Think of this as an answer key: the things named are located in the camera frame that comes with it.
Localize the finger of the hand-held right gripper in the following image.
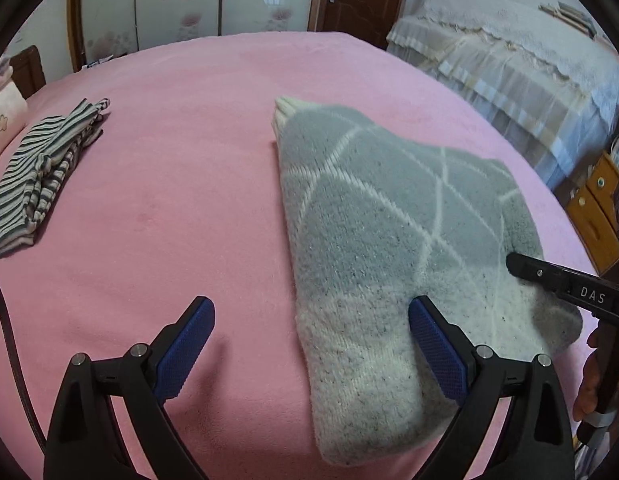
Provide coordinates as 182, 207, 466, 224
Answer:
506, 252, 570, 297

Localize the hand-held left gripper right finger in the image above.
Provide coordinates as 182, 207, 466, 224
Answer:
407, 295, 576, 480

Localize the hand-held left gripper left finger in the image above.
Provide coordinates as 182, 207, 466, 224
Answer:
42, 296, 216, 480

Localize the grey diamond-pattern knit sweater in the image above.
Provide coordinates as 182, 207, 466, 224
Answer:
273, 96, 584, 467

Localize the person's right hand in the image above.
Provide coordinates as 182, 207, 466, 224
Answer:
573, 330, 604, 422

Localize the yellow wooden cabinet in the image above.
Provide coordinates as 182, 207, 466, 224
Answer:
566, 152, 619, 275

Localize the pink bed blanket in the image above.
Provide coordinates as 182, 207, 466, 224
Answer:
0, 31, 597, 480

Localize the white lace-covered sofa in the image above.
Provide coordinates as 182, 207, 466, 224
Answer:
387, 0, 619, 193

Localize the black-white striped folded garment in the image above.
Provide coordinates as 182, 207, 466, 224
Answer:
0, 97, 111, 260

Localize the stack of books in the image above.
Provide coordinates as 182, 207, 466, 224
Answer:
538, 2, 598, 37

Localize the white pillow with orange print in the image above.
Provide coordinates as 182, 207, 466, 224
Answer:
0, 82, 29, 167

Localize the wooden headboard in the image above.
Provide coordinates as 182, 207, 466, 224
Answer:
9, 45, 48, 99

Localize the floral sliding-door wardrobe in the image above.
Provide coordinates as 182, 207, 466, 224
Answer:
66, 0, 321, 70

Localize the dark cable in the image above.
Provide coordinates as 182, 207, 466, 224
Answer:
0, 267, 49, 456

